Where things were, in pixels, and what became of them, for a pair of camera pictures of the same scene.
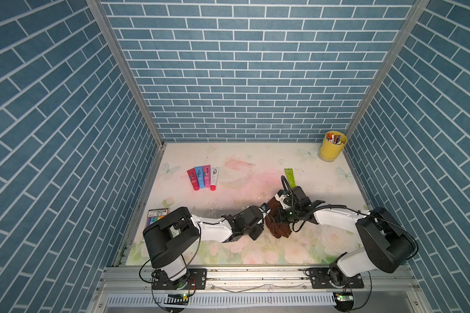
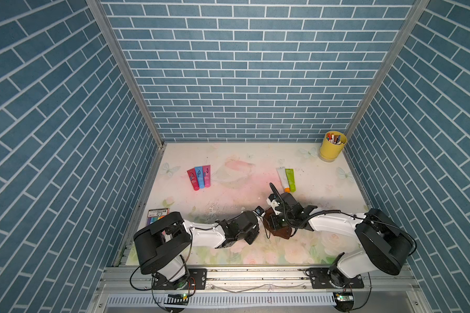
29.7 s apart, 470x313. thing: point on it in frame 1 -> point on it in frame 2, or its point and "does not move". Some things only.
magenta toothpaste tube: x=206 y=170 does not move
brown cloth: x=277 y=229 does not move
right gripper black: x=281 y=216 -> x=273 y=217
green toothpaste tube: x=290 y=177 does not move
